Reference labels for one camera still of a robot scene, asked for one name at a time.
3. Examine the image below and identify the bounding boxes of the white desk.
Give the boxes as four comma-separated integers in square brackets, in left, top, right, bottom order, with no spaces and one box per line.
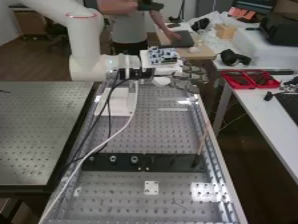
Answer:
[185,10,298,75]
[212,73,298,186]

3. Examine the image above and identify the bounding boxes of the person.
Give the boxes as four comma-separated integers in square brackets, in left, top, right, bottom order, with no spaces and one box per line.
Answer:
[95,0,184,56]

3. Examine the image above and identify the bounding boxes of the black plate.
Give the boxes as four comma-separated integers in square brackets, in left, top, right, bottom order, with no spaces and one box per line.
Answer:
[82,152,208,174]

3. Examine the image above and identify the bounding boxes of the black bag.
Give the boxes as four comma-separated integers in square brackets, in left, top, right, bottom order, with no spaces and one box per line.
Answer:
[260,12,298,47]

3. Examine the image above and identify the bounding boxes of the black laptop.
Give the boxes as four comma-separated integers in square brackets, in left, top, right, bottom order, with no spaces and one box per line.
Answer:
[169,29,196,49]

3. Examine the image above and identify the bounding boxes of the small white box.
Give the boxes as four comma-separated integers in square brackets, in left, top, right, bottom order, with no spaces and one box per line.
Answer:
[94,86,138,117]

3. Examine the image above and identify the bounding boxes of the white cable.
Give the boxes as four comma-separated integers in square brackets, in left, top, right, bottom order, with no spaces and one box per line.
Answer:
[39,79,140,224]

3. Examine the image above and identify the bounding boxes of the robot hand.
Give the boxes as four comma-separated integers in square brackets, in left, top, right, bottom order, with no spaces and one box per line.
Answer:
[139,46,211,95]

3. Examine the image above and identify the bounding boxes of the black keyboard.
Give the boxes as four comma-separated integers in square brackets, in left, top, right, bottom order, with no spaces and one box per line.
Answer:
[275,92,298,127]

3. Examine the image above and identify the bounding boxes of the thin stick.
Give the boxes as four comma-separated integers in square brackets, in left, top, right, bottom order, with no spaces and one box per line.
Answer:
[193,124,211,168]

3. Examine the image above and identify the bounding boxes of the small wooden box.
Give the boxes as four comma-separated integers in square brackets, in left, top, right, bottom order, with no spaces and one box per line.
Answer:
[215,23,237,40]

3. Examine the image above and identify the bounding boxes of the black cable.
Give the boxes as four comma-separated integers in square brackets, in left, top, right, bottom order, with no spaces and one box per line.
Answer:
[52,70,135,188]

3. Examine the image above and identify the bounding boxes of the wooden desk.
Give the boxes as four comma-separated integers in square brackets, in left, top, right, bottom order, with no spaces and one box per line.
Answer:
[153,22,219,62]

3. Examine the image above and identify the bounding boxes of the black headphones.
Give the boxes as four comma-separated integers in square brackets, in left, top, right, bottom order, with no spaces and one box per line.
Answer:
[220,48,253,67]

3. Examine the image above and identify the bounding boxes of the clear box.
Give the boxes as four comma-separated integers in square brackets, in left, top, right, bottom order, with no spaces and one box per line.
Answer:
[39,79,251,224]

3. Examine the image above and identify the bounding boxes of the small white holder block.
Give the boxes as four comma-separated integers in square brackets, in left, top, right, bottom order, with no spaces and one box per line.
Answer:
[143,180,160,196]

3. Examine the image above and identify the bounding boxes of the red tray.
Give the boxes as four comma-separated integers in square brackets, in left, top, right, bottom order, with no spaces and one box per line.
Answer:
[221,69,259,90]
[247,69,283,89]

